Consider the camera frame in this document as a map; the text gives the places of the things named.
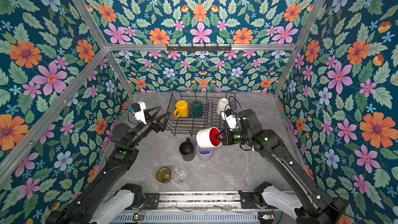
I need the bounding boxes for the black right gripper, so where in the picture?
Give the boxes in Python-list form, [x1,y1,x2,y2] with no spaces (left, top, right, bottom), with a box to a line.
[214,127,252,146]

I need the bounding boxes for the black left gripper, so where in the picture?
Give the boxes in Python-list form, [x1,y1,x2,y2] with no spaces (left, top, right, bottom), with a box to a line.
[127,105,170,150]

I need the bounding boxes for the red and white mug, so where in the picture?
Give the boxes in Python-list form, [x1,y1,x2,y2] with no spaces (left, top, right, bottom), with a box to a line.
[197,127,222,148]

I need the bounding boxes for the yellow plastic cup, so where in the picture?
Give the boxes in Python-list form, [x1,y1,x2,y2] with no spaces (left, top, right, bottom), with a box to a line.
[174,100,189,118]

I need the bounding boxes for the cream and green mug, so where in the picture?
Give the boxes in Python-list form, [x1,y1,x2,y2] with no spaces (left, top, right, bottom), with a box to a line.
[190,100,204,118]

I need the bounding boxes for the black mug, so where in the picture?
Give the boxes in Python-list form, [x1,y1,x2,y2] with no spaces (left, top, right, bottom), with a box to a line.
[179,138,195,161]

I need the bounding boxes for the cream ceramic mug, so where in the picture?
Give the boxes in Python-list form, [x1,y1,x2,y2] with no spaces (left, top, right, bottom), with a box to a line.
[217,98,230,115]

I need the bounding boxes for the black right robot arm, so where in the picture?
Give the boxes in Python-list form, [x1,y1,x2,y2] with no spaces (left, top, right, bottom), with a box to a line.
[196,109,346,224]

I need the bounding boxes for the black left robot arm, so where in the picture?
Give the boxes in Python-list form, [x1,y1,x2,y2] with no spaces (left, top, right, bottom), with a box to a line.
[45,102,171,224]

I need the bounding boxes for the lilac plastic cup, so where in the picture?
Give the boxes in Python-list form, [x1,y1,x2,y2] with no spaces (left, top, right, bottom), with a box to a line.
[197,145,213,162]

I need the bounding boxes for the clear glass cup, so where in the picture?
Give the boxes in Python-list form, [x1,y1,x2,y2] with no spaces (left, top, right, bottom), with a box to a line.
[172,166,188,184]

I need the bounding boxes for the olive green glass cup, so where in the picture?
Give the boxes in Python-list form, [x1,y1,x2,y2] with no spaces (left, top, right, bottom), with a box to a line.
[156,167,172,184]

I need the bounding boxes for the small green circuit board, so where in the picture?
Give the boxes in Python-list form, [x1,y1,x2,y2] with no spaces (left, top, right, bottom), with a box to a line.
[133,213,144,222]

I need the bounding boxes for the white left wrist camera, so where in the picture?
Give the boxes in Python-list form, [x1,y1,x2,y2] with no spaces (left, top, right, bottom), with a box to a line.
[129,101,147,124]

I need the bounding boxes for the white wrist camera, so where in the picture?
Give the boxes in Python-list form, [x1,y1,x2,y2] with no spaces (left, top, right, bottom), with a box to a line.
[129,101,147,124]
[220,109,237,131]

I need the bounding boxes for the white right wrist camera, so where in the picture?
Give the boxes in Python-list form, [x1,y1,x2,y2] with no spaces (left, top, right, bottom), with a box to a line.
[220,109,237,131]

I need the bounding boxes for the black wire dish rack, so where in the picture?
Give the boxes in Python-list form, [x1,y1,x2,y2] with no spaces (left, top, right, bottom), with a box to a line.
[166,91,237,136]

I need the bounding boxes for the black wall hook rail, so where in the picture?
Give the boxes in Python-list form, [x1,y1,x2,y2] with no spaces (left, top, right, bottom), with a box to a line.
[166,44,232,52]

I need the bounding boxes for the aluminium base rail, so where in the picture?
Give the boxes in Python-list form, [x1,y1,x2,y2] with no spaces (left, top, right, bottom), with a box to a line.
[69,191,315,224]

